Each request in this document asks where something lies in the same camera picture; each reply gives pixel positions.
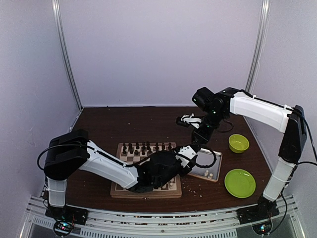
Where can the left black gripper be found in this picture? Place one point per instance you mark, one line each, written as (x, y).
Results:
(190, 164)

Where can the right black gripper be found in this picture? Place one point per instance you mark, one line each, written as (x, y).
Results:
(204, 138)

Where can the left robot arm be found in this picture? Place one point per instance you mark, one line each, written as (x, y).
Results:
(75, 151)

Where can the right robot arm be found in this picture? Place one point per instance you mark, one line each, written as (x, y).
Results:
(288, 120)

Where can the black chess piece far right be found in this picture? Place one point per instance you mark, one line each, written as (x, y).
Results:
(170, 146)

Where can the black chess piece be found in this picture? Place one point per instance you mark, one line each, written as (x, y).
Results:
(124, 149)
(170, 146)

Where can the white pieces pile in tray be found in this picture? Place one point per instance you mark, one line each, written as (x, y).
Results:
(208, 174)

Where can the wooden chess board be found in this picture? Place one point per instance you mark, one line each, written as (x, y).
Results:
(152, 168)

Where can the black chess piece far left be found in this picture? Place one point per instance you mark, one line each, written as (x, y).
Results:
(124, 149)

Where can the small green bowl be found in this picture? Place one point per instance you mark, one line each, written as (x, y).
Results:
(238, 143)

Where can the green plate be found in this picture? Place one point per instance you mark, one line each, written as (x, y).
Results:
(240, 183)

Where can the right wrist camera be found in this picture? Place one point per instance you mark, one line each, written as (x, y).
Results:
(189, 120)

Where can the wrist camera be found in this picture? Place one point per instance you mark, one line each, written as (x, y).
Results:
(186, 154)
(189, 120)

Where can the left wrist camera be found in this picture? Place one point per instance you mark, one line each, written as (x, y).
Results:
(186, 154)

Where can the aluminium front rail frame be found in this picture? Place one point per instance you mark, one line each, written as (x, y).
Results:
(220, 223)

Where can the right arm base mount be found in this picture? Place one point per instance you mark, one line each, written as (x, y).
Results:
(264, 209)

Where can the right aluminium corner post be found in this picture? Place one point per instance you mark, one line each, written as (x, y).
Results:
(259, 46)

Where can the aluminium corner post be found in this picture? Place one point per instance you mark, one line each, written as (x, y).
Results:
(259, 46)
(65, 55)

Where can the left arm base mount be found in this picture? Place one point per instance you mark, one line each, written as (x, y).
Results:
(69, 214)

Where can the left aluminium corner post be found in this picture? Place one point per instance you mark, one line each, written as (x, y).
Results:
(65, 55)

